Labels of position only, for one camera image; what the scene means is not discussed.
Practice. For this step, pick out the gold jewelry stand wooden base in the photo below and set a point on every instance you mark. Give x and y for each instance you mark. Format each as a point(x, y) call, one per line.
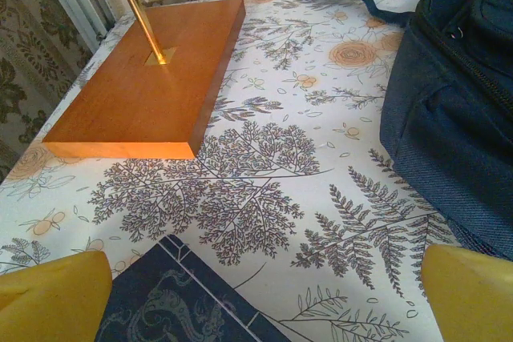
point(152, 93)

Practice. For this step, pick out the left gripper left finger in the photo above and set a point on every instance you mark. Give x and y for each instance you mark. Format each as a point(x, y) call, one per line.
point(52, 298)

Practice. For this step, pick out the dark blue dragon notebook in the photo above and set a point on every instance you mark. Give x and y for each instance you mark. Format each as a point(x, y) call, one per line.
point(172, 302)

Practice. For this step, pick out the navy blue backpack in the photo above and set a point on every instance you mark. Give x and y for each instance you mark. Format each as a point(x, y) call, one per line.
point(461, 97)

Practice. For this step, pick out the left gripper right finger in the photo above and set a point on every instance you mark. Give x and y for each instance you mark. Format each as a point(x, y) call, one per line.
point(473, 298)

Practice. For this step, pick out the aluminium frame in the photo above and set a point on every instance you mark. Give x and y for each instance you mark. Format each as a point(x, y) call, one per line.
point(76, 1)

